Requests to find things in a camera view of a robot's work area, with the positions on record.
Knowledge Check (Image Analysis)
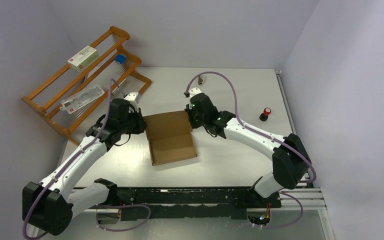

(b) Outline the brown cardboard box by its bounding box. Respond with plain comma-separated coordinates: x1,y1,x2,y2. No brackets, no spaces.
144,110,197,166

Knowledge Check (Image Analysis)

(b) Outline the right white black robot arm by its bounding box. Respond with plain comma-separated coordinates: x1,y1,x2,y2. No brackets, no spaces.
185,88,311,207

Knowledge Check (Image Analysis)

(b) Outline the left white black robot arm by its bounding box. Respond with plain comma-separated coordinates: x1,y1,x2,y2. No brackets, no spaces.
22,92,147,240

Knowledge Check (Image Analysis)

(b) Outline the white green carton box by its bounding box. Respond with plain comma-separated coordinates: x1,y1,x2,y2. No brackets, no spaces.
67,45,99,72

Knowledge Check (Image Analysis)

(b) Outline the small metal clip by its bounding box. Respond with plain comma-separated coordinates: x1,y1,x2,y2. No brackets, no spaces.
197,74,207,86

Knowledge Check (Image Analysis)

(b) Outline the small white grey bar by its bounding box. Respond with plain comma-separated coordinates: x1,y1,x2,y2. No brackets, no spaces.
112,81,128,97

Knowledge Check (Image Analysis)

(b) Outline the orange wooden rack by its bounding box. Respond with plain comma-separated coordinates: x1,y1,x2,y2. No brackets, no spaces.
22,26,153,145

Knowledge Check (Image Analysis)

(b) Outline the clear plastic packet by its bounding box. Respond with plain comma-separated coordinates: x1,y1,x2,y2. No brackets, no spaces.
59,84,105,114

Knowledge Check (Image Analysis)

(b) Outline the blue small object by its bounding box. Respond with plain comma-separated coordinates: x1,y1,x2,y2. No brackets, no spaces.
114,54,127,65

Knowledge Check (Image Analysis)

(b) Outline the red emergency stop button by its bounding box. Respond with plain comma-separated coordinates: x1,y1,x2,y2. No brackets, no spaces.
259,107,272,122

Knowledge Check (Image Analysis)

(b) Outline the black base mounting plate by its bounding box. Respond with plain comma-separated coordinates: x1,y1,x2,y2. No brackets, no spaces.
84,187,282,222

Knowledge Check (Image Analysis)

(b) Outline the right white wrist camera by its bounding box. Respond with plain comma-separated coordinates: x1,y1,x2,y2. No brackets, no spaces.
184,87,202,98

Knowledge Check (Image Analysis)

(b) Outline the aluminium frame rail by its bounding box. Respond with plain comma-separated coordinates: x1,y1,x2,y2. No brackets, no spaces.
24,187,337,240

